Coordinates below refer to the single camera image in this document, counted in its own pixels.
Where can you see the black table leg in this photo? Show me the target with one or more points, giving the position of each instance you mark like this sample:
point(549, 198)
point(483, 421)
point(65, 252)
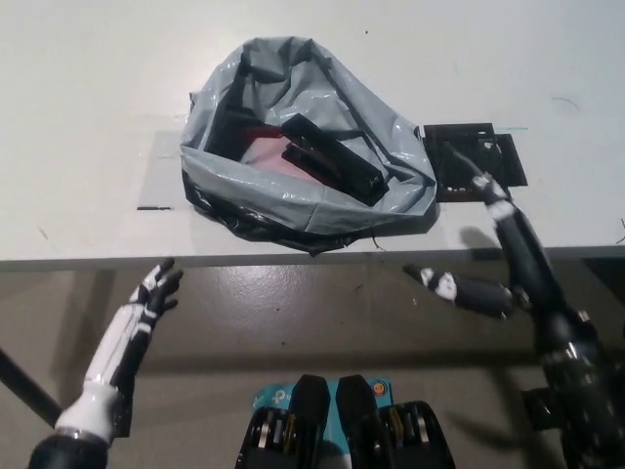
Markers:
point(29, 386)

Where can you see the black square frame plate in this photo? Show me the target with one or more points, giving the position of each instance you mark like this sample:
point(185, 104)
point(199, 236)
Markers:
point(439, 161)

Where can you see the black flat plate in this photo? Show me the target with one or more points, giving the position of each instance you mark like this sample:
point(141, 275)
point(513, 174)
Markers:
point(515, 166)

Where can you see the black floor plate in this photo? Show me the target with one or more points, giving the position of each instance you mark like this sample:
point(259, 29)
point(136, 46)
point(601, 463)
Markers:
point(124, 415)
point(534, 410)

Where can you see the black and white right hand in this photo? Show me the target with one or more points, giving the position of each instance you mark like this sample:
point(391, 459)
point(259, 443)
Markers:
point(527, 264)

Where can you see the white and black left hand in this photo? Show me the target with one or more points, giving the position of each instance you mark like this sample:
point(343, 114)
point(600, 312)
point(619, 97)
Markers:
point(127, 342)

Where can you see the pink item inside bag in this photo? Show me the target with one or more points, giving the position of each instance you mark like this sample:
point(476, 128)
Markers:
point(266, 154)

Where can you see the grey and black plastic bag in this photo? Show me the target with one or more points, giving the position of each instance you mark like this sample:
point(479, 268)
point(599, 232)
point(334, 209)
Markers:
point(273, 205)

